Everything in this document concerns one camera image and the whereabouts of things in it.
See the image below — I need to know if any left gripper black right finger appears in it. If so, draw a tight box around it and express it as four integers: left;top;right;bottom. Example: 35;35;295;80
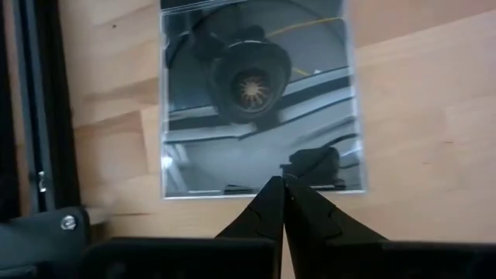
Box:
284;177;389;279

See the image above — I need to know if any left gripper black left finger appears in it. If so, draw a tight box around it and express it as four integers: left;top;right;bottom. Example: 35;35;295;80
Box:
215;176;287;240

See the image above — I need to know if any clear jewel case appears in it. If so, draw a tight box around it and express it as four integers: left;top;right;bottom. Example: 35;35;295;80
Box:
159;0;366;201

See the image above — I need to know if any grey mounting plate with screw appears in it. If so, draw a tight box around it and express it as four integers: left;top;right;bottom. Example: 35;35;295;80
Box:
0;206;93;272

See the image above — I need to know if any small silver frame fastener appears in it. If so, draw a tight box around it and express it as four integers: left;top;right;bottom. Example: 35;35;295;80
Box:
36;170;48;194

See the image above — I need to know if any black aluminium table frame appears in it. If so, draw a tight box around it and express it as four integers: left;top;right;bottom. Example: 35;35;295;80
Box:
0;0;81;224

